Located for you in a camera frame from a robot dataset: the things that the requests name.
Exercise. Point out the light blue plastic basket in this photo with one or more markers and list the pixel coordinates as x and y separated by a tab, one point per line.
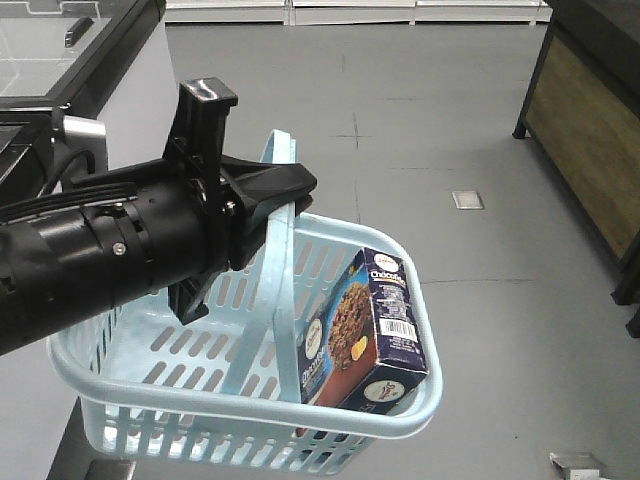
224	389

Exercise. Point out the far white chest freezer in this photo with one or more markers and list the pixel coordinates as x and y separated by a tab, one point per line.
103	60

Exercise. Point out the steel floor plate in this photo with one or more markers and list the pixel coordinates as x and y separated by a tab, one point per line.
467	200
111	469

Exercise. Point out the middle steel floor plate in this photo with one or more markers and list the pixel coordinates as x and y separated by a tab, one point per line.
467	200

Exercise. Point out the white chest freezer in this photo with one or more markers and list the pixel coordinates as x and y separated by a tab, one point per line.
35	406
103	60

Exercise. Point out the wooden black-framed display stand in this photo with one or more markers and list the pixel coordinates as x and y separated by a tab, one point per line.
582	108

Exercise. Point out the blue chocolate cookie box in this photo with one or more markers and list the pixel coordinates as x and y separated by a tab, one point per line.
360	349

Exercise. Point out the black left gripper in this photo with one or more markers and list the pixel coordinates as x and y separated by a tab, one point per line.
179	213

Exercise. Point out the left steel floor plate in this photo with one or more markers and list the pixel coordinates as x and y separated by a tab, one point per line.
111	469

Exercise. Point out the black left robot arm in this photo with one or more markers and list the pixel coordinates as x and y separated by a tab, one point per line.
69	256

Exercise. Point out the white store shelving unit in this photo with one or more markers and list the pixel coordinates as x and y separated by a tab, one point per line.
304	13

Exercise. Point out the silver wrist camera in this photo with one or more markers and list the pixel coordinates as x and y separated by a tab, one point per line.
72	133

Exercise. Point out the near white chest freezer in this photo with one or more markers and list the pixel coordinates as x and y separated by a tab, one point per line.
35	406

